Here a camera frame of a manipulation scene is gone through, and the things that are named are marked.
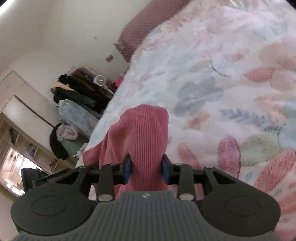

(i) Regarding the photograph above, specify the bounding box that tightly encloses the pink knit garment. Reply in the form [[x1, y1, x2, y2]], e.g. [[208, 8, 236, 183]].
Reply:
[[82, 104, 169, 197]]

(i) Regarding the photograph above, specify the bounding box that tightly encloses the pile of dark clothes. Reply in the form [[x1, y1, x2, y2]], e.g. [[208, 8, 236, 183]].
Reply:
[[51, 67, 118, 115]]

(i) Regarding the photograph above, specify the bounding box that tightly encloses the black round basket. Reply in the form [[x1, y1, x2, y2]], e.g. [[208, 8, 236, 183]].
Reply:
[[49, 123, 89, 165]]

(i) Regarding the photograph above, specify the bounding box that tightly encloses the lilac bundled cloth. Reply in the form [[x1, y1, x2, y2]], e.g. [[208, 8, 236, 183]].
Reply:
[[56, 123, 79, 142]]

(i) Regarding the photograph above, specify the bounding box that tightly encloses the light blue floral bag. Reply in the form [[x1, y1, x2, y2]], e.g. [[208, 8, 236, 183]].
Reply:
[[58, 99, 99, 138]]

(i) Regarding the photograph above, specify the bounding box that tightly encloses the white fan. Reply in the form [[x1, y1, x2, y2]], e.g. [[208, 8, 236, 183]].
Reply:
[[93, 75, 114, 95]]

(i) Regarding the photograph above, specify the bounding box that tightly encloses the cream wardrobe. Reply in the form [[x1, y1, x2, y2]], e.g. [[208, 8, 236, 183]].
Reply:
[[0, 70, 75, 197]]

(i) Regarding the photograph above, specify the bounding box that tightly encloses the floral fleece blanket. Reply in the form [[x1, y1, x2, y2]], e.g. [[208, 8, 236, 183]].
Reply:
[[78, 1, 295, 240]]

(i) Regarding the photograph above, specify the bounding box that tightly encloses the mauve quilted headboard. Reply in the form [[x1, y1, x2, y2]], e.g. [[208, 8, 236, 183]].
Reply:
[[114, 0, 189, 62]]

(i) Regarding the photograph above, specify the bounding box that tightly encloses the wall socket plate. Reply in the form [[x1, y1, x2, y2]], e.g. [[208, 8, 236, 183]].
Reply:
[[106, 54, 114, 62]]

